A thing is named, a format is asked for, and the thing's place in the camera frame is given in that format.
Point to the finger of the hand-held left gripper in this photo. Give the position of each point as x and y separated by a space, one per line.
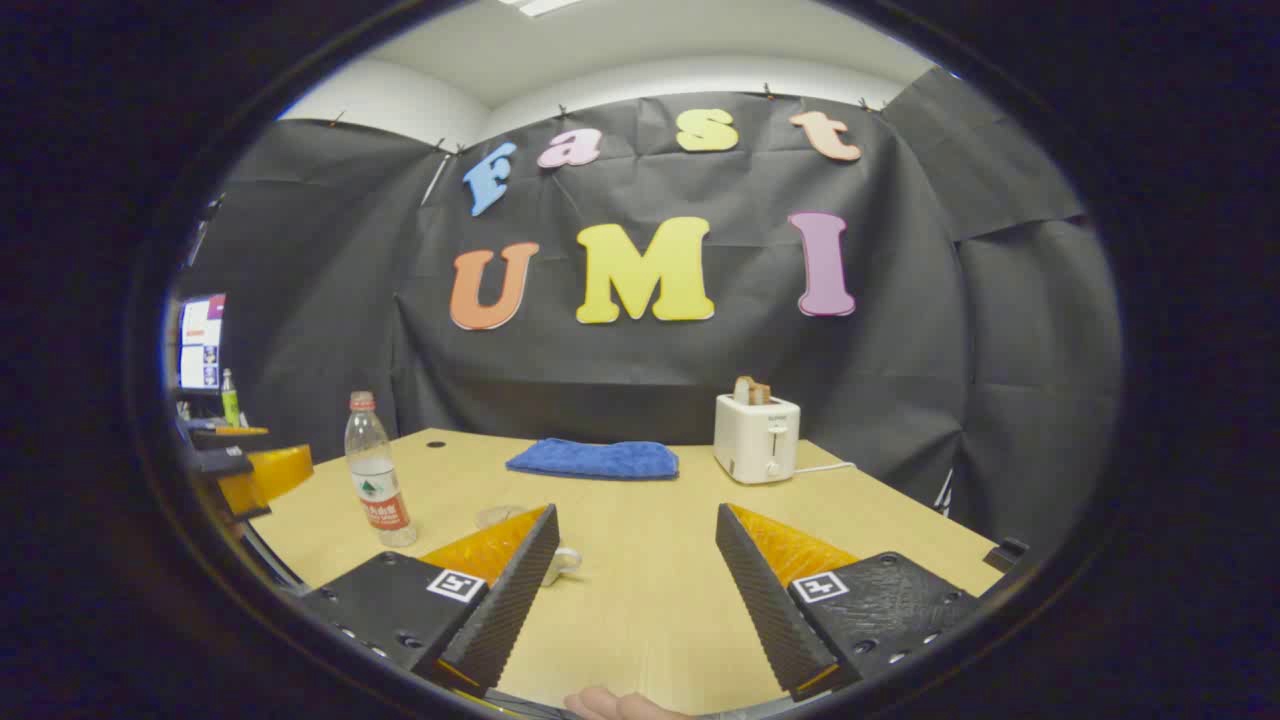
225 440
275 475

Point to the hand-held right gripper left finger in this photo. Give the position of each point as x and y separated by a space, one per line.
500 620

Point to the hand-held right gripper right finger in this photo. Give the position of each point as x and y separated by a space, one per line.
775 620

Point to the white floral teacup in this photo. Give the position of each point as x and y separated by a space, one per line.
573 556

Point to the clear plastic water bottle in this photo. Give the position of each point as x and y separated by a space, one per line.
378 480

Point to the green drink bottle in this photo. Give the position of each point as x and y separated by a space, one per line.
231 405

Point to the computer monitor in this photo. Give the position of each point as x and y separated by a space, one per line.
202 345

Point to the white toaster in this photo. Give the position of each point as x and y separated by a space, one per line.
755 440

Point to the blue folded towel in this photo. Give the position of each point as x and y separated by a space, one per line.
600 460

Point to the bread slice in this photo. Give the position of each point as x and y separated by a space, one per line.
748 392

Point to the small black block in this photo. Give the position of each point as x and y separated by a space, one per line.
1005 553

